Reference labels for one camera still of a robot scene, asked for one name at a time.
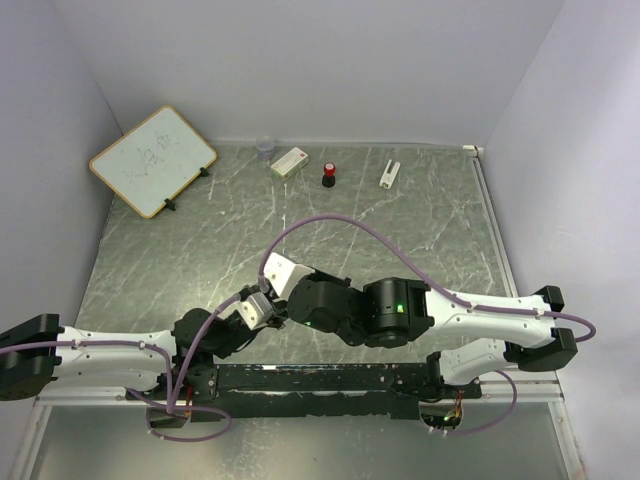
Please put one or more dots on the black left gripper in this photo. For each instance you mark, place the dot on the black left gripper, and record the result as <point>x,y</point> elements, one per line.
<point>248,288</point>

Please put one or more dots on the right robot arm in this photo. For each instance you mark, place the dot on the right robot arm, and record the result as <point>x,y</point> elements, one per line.
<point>392,312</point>

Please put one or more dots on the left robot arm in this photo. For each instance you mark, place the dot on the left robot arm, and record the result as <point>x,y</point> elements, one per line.
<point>40,354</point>

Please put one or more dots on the white cardboard box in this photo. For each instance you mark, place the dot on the white cardboard box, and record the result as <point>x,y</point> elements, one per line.
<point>289,164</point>

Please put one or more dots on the red and black stamp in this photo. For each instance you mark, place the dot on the red and black stamp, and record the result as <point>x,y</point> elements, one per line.
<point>328,179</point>

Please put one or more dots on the small clear plastic cup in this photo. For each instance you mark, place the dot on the small clear plastic cup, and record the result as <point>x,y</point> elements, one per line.
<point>265,146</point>

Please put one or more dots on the white stapler remover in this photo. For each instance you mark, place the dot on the white stapler remover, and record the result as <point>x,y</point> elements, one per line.
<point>389,174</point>

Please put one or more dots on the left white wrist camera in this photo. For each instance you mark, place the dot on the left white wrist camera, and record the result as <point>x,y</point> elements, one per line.
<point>256,310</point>

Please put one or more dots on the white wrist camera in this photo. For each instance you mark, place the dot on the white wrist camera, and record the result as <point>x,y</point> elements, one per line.
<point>256,310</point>
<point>284,274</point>

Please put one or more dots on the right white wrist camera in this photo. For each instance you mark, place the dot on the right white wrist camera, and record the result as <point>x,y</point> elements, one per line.
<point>284,274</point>

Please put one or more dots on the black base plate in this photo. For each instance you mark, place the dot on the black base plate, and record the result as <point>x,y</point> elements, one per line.
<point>392,389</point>

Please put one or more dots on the white board with wooden frame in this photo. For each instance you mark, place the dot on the white board with wooden frame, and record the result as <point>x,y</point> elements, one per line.
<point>154,162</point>

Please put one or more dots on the aluminium rail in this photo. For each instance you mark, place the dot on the aluminium rail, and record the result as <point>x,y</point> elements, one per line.
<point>488,388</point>

